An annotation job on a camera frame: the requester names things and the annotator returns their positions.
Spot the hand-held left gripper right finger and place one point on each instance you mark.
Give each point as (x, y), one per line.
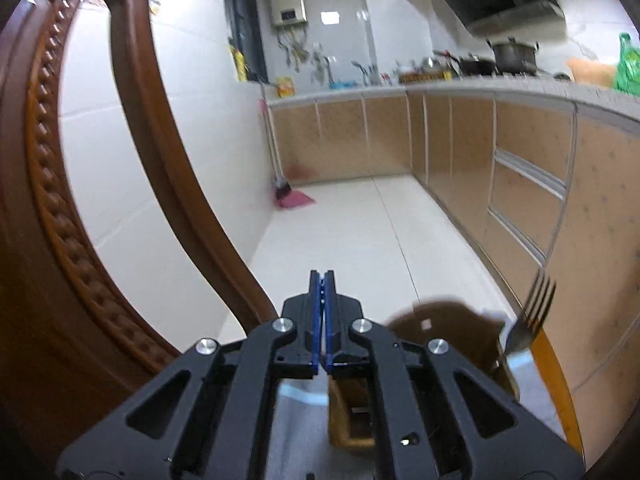
(328, 335)

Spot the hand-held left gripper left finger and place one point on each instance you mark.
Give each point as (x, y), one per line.
(315, 330)

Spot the wooden utensil holder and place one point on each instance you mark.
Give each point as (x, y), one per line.
(440, 325)

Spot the metal fork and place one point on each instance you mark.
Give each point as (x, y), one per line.
(520, 335)

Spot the pink dustpan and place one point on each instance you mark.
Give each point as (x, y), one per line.
(295, 201)

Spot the broom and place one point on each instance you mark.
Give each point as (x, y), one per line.
(274, 150)

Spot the yellow packet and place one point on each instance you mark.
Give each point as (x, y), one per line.
(286, 87)

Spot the sink faucet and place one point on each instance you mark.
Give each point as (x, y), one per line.
(325, 66)

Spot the yellow bottle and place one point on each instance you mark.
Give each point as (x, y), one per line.
(240, 62)

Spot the carved wooden chair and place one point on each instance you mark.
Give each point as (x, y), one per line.
(30, 310)

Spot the black wok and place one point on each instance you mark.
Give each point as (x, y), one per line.
(475, 65)

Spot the dark window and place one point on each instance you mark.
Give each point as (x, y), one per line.
(245, 20)

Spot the white water heater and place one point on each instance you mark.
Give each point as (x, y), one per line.
(287, 2)

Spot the steel cooking pot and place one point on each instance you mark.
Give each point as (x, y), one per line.
(515, 56)

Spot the green plastic bag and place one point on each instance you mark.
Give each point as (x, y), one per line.
(627, 65)

